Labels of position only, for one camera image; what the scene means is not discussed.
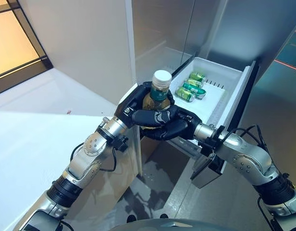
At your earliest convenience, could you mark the stainless steel fridge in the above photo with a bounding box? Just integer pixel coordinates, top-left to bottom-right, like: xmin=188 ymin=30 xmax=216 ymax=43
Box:
xmin=132 ymin=0 xmax=296 ymax=190

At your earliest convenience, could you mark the white fridge drawer steel front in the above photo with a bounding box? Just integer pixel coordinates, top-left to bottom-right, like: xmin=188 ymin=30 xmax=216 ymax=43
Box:
xmin=139 ymin=57 xmax=260 ymax=190

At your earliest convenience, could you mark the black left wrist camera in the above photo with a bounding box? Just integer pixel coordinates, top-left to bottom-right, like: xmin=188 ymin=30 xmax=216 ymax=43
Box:
xmin=113 ymin=136 xmax=129 ymax=152

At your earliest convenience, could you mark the grey robot torso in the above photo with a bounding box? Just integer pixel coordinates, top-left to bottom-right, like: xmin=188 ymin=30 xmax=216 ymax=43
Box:
xmin=109 ymin=218 xmax=261 ymax=231

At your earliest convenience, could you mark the black framed lit window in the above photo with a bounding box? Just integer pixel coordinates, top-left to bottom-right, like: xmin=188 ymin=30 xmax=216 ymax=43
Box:
xmin=0 ymin=0 xmax=53 ymax=97

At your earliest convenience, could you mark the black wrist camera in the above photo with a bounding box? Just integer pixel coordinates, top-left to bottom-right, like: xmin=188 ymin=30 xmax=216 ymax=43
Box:
xmin=199 ymin=137 xmax=219 ymax=156
xmin=113 ymin=136 xmax=129 ymax=152

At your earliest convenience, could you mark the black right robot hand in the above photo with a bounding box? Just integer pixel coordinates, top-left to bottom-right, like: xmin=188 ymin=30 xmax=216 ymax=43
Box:
xmin=139 ymin=107 xmax=203 ymax=142

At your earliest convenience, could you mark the steel lower fridge drawer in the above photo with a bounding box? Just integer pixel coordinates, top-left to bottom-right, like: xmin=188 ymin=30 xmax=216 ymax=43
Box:
xmin=140 ymin=137 xmax=196 ymax=169

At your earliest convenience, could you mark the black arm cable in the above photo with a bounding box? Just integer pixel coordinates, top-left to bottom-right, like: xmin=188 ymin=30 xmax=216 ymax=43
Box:
xmin=231 ymin=125 xmax=266 ymax=151
xmin=69 ymin=144 xmax=117 ymax=173

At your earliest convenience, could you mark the yellow tea bottle white cap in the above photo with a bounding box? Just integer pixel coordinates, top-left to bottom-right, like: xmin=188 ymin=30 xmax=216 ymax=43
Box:
xmin=141 ymin=69 xmax=175 ymax=112

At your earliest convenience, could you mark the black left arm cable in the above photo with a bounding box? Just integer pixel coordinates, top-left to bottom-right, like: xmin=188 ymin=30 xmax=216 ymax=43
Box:
xmin=69 ymin=144 xmax=117 ymax=173

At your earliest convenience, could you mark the dark green drink can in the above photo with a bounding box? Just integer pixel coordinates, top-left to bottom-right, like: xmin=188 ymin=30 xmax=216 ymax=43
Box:
xmin=181 ymin=82 xmax=206 ymax=100

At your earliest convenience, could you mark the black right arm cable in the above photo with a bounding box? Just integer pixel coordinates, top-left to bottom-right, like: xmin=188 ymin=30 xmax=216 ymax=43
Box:
xmin=231 ymin=125 xmax=266 ymax=151

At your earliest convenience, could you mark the light green drink can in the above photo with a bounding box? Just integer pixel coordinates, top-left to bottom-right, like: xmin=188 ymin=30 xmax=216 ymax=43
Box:
xmin=175 ymin=86 xmax=196 ymax=102
xmin=185 ymin=78 xmax=204 ymax=89
xmin=188 ymin=71 xmax=207 ymax=83

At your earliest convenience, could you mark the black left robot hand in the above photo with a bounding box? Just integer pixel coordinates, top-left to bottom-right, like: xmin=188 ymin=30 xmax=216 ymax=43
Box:
xmin=114 ymin=81 xmax=179 ymax=128

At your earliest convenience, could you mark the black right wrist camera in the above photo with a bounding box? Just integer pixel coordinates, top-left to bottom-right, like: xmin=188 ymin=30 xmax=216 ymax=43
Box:
xmin=199 ymin=137 xmax=219 ymax=156

